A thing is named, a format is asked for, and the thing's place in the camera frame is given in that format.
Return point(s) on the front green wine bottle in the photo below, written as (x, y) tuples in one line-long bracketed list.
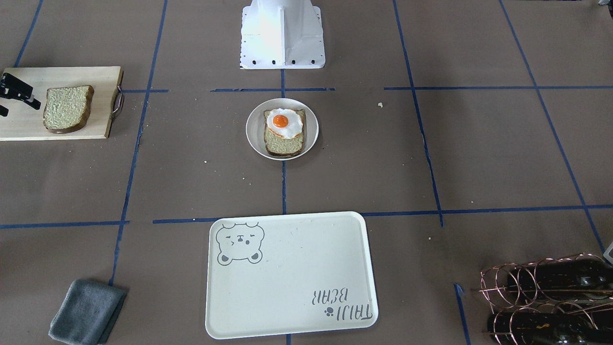
[(531, 328)]

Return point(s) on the middle dark wine bottle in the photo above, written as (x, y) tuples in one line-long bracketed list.
[(576, 279)]

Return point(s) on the white round plate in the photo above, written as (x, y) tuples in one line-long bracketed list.
[(255, 126)]

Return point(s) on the copper wire bottle rack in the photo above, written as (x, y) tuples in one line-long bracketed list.
[(552, 301)]

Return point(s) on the fried egg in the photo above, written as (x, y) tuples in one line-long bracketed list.
[(285, 123)]

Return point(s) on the wooden cutting board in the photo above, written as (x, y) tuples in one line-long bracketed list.
[(26, 123)]

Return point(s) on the cream bear tray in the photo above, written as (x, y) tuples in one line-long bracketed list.
[(300, 273)]

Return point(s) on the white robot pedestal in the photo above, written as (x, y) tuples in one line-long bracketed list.
[(281, 34)]

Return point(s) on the grey folded cloth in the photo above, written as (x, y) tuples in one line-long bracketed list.
[(88, 313)]

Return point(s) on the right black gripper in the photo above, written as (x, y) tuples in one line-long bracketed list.
[(15, 89)]

